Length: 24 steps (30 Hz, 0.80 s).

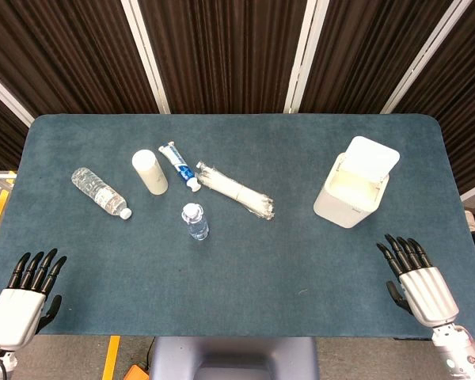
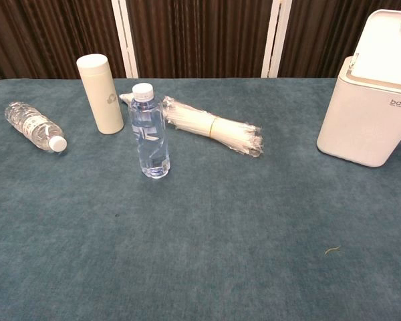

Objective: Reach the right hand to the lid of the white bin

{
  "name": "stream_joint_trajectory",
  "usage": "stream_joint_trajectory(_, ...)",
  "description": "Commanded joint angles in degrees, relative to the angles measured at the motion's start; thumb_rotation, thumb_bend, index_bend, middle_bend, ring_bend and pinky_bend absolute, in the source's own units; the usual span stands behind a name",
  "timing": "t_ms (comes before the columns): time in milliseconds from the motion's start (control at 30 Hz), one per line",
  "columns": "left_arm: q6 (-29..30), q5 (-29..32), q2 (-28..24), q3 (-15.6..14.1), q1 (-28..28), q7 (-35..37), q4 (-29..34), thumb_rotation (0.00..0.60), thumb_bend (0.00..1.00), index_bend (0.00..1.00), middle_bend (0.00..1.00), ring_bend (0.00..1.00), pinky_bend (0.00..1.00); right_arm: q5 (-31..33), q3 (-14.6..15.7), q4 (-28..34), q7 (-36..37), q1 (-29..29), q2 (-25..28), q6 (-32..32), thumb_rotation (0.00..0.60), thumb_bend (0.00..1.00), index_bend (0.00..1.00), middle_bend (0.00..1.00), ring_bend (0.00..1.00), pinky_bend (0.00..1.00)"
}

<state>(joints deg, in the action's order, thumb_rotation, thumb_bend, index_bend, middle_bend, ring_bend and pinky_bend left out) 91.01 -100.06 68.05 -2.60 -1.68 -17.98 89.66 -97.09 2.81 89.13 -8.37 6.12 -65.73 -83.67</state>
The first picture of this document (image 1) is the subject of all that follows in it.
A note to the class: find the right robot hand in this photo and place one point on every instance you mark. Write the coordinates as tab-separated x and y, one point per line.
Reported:
427	293

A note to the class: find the clear plastic water bottle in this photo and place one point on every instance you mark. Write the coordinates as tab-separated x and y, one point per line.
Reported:
99	192

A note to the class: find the orange device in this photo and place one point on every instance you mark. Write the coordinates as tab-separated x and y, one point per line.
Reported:
136	373

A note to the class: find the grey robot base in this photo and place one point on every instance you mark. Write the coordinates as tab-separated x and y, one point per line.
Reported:
233	358

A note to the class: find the white cylindrical container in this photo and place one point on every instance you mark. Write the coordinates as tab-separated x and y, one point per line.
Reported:
149	172

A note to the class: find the pack of cotton swabs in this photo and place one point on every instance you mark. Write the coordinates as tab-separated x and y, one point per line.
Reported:
235	190

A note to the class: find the white open-lid bin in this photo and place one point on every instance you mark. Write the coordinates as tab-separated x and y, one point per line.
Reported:
350	194

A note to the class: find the small clear glass bottle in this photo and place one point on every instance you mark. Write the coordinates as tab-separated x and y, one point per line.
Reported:
196	223

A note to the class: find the white plastic container lid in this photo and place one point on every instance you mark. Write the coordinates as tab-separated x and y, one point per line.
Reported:
370	155

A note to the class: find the white blue toothpaste tube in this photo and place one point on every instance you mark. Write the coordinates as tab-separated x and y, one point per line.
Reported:
181	167

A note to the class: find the blue table mat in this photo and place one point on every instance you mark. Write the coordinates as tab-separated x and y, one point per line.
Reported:
221	245

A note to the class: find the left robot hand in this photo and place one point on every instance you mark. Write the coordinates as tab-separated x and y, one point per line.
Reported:
16	315

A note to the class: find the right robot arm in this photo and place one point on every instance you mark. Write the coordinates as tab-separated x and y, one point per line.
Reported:
459	350

